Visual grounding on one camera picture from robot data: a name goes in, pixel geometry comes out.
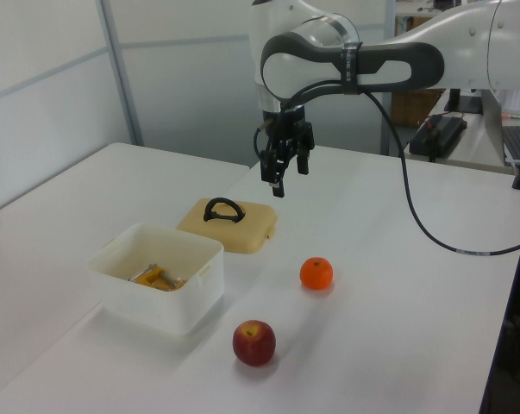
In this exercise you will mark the black electronics box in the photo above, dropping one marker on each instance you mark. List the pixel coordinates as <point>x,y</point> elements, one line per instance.
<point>440,133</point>

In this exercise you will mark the white plastic container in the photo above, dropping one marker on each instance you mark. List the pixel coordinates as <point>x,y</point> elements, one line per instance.
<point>169,302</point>

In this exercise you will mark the red toy apple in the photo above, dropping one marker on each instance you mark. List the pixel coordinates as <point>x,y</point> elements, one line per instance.
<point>254,344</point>

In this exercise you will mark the grey partition post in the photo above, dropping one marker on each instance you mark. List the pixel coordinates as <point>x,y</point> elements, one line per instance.
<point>121,73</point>

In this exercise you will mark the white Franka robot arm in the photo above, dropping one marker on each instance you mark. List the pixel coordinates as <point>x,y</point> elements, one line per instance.
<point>458,39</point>

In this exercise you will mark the black monitor stand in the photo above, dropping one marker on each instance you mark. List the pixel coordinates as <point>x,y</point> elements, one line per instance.
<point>464,103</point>

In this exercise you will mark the grey keyboard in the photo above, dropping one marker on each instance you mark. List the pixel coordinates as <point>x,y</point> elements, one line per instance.
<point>516,142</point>

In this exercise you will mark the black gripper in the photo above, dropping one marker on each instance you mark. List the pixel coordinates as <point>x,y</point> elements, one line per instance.
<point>290,123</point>

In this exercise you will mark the orange toy fruit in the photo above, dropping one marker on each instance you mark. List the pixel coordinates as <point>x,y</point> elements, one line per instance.
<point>316,274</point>

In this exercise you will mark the yellow tool with metal parts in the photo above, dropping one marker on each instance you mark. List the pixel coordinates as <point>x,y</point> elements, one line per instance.
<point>154,276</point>

